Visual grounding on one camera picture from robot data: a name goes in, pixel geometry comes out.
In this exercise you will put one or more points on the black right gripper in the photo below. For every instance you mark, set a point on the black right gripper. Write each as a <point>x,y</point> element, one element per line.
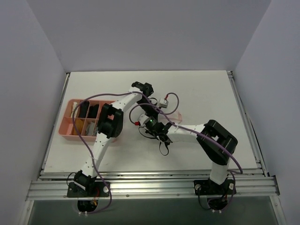
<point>147,124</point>

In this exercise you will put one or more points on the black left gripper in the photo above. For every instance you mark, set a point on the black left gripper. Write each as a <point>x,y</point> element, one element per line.
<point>153,112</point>

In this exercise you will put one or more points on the white underwear with pink trim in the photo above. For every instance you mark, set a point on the white underwear with pink trim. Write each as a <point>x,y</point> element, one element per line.
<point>175,116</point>

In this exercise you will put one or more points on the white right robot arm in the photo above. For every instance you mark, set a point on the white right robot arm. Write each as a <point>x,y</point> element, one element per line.
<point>218,143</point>

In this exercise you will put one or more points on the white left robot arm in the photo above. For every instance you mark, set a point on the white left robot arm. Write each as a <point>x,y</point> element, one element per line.
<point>109,126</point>

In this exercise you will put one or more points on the pink plastic organizer tray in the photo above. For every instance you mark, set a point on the pink plastic organizer tray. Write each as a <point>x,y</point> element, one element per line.
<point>68,121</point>

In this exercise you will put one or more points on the black rolled cloth in tray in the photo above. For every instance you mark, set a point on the black rolled cloth in tray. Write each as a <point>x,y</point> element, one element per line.
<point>84,106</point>

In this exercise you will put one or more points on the grey rolled cloth in tray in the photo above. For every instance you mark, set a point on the grey rolled cloth in tray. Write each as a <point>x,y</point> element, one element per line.
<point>91,129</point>

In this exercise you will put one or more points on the orange rolled cloth in tray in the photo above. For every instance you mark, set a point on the orange rolled cloth in tray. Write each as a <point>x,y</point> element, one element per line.
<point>79,124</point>

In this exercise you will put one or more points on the white rolled cloth in tray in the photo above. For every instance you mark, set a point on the white rolled cloth in tray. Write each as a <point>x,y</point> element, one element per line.
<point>74,109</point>

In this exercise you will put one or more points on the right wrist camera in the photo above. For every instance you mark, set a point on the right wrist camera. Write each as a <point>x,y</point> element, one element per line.
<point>142,120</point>

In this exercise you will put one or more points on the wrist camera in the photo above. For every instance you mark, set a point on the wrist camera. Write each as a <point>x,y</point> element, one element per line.
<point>163,103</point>
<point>142,120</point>

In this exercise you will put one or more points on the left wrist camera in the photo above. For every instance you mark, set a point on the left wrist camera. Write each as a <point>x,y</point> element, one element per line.
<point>163,103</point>

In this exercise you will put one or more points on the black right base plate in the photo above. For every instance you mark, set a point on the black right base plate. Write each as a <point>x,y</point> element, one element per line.
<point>208,187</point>

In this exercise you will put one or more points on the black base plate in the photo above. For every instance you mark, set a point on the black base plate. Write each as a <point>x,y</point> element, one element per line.
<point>97,189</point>
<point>208,187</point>

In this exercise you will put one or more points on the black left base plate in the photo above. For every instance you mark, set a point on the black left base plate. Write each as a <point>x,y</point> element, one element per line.
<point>97,189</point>

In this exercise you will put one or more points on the aluminium frame rail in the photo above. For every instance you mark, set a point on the aluminium frame rail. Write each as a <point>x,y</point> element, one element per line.
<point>246,186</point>

